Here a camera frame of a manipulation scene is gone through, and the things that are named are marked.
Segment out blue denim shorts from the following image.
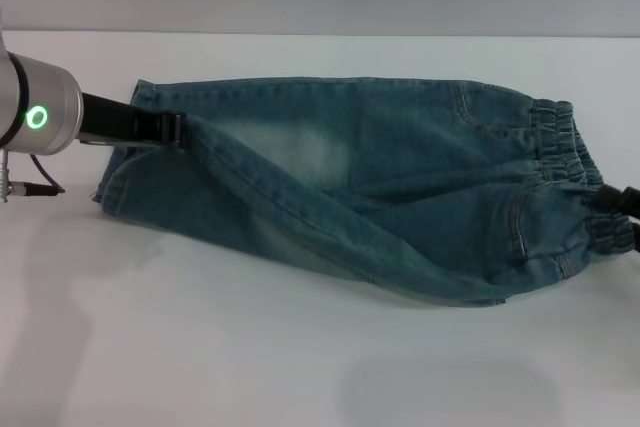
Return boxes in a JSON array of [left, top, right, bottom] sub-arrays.
[[94, 75, 639, 309]]

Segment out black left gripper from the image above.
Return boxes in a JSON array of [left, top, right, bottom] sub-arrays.
[[78, 90, 189, 151]]

